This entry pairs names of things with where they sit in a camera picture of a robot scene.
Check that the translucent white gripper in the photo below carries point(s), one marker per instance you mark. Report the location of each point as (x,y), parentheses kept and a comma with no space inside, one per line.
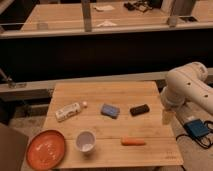
(167,116)

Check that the orange pepper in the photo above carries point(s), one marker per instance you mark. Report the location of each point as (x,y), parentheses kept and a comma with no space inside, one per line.
(132,142)

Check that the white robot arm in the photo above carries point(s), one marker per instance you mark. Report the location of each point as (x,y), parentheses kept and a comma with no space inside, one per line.
(184,83)

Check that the white ceramic cup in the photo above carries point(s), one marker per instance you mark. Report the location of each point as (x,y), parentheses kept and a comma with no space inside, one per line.
(85,142)

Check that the black rectangular block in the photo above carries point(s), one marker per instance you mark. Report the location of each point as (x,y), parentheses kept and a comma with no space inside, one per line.
(138,110)

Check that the blue electronic box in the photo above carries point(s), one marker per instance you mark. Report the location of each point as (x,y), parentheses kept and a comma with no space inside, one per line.
(196,129)

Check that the blue sponge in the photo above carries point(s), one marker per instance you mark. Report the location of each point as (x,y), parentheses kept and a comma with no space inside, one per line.
(109,110)

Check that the white paper on far table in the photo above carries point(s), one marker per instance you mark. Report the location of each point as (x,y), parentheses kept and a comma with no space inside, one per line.
(107,23)

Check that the black tool on far table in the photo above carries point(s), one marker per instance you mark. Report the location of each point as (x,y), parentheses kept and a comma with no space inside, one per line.
(140,5)

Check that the white paper sheet far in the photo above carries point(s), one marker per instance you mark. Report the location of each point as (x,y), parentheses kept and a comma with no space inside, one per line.
(104,8)

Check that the orange plate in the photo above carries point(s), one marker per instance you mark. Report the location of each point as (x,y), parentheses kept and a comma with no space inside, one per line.
(46,150)

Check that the brown cardboard box corner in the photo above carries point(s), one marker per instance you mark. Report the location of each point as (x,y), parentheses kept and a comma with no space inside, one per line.
(12,148)

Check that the metal clamp at left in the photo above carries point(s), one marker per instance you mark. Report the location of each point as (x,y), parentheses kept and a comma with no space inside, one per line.
(10,82)

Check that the grey metal post right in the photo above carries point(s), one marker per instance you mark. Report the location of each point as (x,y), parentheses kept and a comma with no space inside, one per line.
(180,8)

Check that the grey metal post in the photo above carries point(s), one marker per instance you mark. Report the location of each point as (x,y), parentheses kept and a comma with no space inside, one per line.
(86,15)
(180,8)

